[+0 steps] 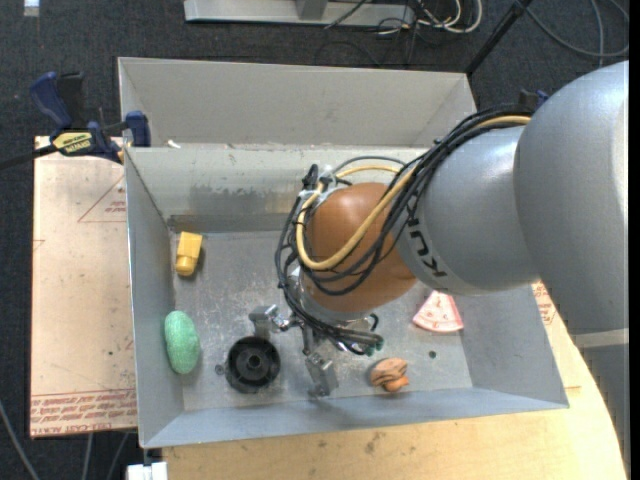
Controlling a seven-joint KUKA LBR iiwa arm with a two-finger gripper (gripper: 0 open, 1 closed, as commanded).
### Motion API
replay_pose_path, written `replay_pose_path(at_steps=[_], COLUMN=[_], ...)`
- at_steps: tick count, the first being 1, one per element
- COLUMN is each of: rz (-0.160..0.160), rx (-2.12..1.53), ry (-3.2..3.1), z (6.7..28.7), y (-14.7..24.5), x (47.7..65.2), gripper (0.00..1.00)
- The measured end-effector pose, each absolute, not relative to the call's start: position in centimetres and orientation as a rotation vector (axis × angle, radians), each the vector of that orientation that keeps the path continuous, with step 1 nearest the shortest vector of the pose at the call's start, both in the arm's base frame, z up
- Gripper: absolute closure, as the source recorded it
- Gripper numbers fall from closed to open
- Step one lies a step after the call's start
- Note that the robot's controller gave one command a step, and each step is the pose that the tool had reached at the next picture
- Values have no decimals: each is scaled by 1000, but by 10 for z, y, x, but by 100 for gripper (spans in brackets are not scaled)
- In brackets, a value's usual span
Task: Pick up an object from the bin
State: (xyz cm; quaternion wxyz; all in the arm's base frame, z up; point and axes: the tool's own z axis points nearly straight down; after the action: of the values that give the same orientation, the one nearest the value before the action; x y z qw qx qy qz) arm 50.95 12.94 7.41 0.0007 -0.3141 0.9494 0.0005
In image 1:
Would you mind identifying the brown cardboard board red print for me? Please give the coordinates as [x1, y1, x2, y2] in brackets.
[29, 135, 583, 439]

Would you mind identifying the tan and orange toy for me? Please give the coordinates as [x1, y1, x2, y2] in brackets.
[369, 357, 410, 395]

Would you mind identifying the pink wedge-shaped card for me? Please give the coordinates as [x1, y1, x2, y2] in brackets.
[412, 290, 465, 334]

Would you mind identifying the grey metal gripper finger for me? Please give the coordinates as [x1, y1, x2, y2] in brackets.
[248, 303, 294, 340]
[304, 349, 340, 399]

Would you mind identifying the green oval sponge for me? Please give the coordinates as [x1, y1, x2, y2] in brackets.
[163, 310, 202, 375]

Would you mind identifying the black round plastic disc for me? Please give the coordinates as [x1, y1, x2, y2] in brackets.
[223, 335, 282, 395]

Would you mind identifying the yellow plastic block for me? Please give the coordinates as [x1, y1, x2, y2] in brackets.
[174, 231, 204, 277]

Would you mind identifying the grey metal bin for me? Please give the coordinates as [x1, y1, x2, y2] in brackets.
[117, 56, 570, 450]

